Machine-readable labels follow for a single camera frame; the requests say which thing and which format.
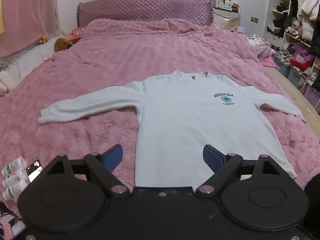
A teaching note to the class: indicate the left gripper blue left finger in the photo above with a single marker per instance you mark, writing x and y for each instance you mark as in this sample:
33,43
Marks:
99,171

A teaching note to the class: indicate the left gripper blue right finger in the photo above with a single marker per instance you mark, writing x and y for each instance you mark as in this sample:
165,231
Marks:
226,171

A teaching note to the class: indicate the white Nevada long-sleeve shirt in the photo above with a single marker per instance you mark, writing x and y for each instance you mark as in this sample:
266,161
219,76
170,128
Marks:
179,114

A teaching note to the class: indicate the black smartphone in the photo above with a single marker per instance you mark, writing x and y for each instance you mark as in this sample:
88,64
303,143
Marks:
34,170

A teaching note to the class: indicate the white bottle upper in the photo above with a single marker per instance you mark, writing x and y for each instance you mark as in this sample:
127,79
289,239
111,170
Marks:
13,166

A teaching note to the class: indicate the white bottle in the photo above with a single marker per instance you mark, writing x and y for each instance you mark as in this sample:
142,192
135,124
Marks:
13,166
13,192
20,175

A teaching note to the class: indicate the white bottle middle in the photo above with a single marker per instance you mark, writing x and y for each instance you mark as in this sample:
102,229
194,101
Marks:
20,175

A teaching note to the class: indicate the white bottle lower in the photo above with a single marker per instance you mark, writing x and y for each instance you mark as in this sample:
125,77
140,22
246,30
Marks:
13,192

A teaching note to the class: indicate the pink fluffy bed blanket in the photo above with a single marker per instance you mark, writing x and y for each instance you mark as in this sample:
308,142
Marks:
114,53

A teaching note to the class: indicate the grey plush toy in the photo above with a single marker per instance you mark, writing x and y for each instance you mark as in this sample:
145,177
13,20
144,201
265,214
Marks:
263,50

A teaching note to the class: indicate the brown plush toy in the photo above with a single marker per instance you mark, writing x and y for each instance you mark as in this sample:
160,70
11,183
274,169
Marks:
62,44

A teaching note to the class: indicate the cluttered bedside table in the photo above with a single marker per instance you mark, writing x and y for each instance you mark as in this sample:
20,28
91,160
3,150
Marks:
225,15

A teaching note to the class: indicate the purple quilted headboard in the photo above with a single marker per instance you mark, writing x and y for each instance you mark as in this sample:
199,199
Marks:
195,11

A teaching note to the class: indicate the cream open wardrobe shelf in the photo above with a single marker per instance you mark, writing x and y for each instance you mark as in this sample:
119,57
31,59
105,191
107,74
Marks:
291,36

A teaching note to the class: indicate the pink curtain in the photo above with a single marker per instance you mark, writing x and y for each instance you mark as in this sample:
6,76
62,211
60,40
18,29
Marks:
23,22

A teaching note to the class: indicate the white hanging jacket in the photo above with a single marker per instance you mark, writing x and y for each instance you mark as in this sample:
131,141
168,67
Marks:
308,8

